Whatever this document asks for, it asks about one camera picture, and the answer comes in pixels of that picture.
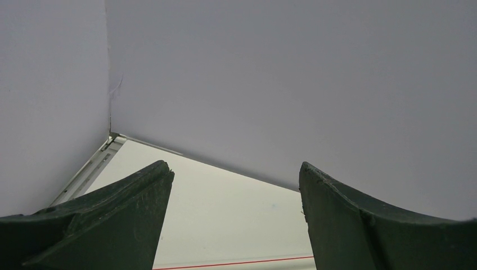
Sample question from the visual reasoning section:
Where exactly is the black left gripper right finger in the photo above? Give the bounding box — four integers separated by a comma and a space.
299, 162, 476, 269

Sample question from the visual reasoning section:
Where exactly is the aluminium table edge rail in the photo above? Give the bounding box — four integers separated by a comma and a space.
50, 132, 183, 207

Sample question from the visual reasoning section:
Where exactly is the white pvc pipe frame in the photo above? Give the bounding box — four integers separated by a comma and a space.
153, 255, 314, 270

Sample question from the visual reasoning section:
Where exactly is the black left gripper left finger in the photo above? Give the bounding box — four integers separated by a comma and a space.
1, 160, 174, 269

